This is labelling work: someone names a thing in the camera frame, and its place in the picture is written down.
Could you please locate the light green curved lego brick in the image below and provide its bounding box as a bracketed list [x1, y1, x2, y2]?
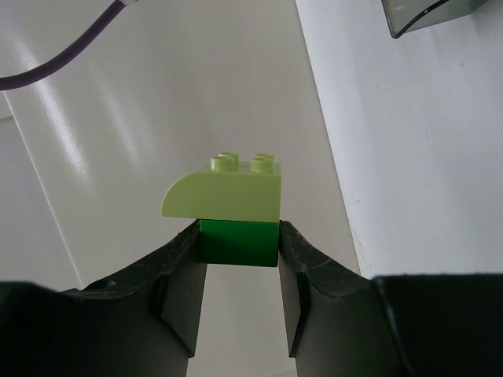
[160, 152, 281, 223]

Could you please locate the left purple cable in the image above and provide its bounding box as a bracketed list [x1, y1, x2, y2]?
[0, 0, 137, 92]

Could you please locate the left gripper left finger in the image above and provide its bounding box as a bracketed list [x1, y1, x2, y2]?
[1, 222, 207, 376]

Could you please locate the grey transparent container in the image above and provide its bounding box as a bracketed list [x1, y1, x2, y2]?
[380, 0, 502, 39]

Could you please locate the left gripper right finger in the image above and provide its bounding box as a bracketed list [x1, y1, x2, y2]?
[279, 221, 502, 376]

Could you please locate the dark green lego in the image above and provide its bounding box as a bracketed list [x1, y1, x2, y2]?
[200, 219, 280, 267]

